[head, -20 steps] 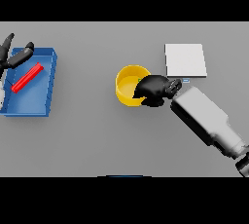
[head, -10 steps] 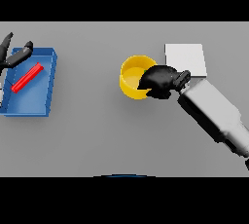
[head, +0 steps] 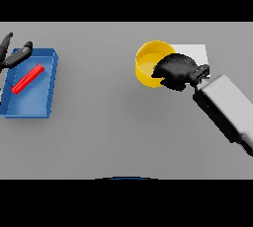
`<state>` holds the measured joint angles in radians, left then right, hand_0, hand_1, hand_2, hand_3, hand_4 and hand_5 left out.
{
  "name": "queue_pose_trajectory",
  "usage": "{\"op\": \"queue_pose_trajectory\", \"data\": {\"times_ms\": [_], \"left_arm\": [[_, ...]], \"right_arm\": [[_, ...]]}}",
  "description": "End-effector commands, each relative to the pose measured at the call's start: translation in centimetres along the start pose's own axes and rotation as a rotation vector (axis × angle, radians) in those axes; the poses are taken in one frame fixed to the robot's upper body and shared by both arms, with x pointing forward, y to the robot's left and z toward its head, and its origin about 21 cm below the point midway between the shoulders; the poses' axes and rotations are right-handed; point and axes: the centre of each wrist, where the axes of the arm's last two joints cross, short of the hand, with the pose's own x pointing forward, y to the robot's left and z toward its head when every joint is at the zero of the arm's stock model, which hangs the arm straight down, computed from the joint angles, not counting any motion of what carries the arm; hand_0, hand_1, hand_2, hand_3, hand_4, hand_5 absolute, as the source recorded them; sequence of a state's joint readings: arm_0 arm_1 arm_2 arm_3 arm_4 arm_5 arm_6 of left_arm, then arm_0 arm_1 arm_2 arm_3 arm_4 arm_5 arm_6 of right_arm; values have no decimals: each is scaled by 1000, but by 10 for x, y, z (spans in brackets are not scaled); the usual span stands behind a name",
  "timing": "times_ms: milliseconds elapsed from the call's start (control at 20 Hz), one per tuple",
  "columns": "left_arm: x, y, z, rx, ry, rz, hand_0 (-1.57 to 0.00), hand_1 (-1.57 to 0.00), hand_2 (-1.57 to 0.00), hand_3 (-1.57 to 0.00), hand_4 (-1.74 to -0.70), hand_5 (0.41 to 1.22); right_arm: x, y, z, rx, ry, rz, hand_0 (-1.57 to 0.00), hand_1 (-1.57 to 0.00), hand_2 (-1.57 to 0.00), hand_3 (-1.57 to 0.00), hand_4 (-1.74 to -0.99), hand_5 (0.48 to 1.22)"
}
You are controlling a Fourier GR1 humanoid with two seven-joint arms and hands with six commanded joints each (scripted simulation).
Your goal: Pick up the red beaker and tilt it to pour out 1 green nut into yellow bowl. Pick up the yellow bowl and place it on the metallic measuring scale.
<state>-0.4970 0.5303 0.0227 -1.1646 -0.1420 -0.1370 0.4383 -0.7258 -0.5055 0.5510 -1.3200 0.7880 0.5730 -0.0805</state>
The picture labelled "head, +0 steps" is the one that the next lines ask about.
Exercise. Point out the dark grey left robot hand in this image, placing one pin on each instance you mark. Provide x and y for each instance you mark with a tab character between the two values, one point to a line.
16	57

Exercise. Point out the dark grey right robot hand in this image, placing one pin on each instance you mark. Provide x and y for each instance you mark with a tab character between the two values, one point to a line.
178	69

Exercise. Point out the yellow bowl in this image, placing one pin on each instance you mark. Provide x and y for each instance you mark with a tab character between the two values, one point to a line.
146	66

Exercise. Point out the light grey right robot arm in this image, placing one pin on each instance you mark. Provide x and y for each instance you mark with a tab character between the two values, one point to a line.
227	110

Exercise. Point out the pale square measuring scale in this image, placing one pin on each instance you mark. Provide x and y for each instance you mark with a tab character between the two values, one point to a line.
195	54

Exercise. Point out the green nut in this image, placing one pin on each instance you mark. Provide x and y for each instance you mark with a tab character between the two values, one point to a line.
154	67

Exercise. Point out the red beaker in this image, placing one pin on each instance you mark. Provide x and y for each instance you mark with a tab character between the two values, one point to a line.
27	79

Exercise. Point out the blue tray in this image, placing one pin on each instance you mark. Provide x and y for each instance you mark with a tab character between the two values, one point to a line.
30	99

